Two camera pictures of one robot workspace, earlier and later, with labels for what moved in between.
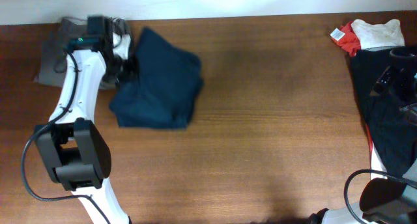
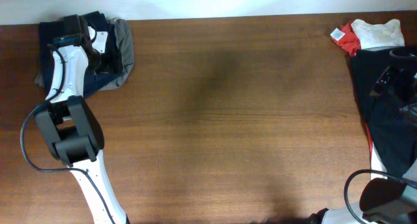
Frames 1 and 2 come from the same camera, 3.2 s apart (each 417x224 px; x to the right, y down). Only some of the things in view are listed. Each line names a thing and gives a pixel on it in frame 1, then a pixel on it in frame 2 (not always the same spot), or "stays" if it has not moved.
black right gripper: (386, 79) stays
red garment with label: (346, 37) stays
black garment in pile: (394, 125) stays
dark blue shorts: (163, 88) to (92, 31)
